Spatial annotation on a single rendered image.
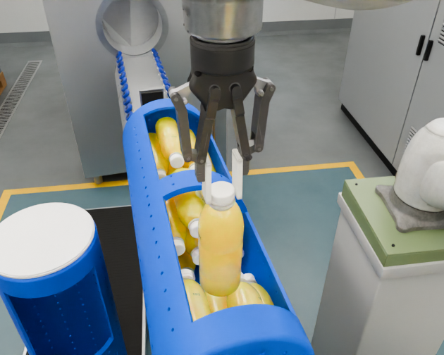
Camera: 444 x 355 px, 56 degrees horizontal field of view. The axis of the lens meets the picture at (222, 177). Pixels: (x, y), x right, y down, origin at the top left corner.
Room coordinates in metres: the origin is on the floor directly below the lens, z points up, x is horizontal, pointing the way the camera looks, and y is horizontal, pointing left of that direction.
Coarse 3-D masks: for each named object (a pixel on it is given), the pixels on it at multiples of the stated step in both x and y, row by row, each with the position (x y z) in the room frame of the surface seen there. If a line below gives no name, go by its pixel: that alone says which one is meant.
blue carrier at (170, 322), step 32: (128, 128) 1.13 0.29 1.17; (192, 128) 1.23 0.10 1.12; (128, 160) 1.00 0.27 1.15; (160, 192) 0.76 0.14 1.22; (160, 224) 0.67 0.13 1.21; (160, 256) 0.58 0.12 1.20; (256, 256) 0.70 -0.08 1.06; (160, 288) 0.51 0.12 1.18; (160, 320) 0.45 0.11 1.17; (192, 320) 0.42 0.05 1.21; (224, 320) 0.41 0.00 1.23; (256, 320) 0.41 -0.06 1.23; (288, 320) 0.43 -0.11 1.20; (160, 352) 0.40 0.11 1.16; (192, 352) 0.37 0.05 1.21; (224, 352) 0.36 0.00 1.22; (256, 352) 0.38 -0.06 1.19; (288, 352) 0.39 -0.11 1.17
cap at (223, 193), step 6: (216, 186) 0.49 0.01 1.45; (222, 186) 0.49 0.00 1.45; (228, 186) 0.49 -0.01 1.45; (216, 192) 0.47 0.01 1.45; (222, 192) 0.47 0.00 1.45; (228, 192) 0.47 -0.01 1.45; (234, 192) 0.48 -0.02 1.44; (216, 198) 0.46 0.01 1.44; (222, 198) 0.46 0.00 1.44; (228, 198) 0.47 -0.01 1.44; (216, 204) 0.46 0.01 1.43; (222, 204) 0.46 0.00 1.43; (228, 204) 0.47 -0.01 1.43
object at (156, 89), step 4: (144, 88) 1.62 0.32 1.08; (148, 88) 1.62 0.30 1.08; (152, 88) 1.62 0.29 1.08; (156, 88) 1.62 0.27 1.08; (160, 88) 1.62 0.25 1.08; (140, 92) 1.60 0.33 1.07; (144, 92) 1.59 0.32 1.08; (148, 92) 1.59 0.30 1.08; (152, 92) 1.59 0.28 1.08; (156, 92) 1.60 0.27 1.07; (160, 92) 1.60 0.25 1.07; (140, 96) 1.60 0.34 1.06; (144, 96) 1.58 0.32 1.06; (148, 96) 1.59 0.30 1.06; (152, 96) 1.59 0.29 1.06; (156, 96) 1.60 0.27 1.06; (160, 96) 1.60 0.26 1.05; (140, 100) 1.60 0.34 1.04; (144, 100) 1.58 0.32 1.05; (148, 100) 1.59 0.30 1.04; (152, 100) 1.59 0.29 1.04
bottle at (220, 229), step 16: (208, 208) 0.47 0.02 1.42; (224, 208) 0.46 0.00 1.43; (208, 224) 0.46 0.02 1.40; (224, 224) 0.45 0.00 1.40; (240, 224) 0.47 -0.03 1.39; (208, 240) 0.45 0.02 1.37; (224, 240) 0.45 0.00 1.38; (240, 240) 0.46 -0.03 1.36; (208, 256) 0.45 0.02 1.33; (224, 256) 0.45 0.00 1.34; (240, 256) 0.47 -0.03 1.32; (208, 272) 0.45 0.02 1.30; (224, 272) 0.45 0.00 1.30; (240, 272) 0.48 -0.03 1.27; (208, 288) 0.46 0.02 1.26; (224, 288) 0.45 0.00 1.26
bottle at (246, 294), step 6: (240, 282) 0.56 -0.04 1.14; (246, 282) 0.56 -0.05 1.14; (240, 288) 0.54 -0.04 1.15; (246, 288) 0.54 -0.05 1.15; (252, 288) 0.55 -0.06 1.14; (234, 294) 0.53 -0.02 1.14; (240, 294) 0.53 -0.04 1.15; (246, 294) 0.53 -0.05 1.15; (252, 294) 0.53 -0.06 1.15; (258, 294) 0.54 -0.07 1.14; (228, 300) 0.53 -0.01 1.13; (234, 300) 0.52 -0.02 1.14; (240, 300) 0.51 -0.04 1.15; (246, 300) 0.51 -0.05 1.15; (252, 300) 0.51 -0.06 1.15; (258, 300) 0.52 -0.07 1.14; (228, 306) 0.52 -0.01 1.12
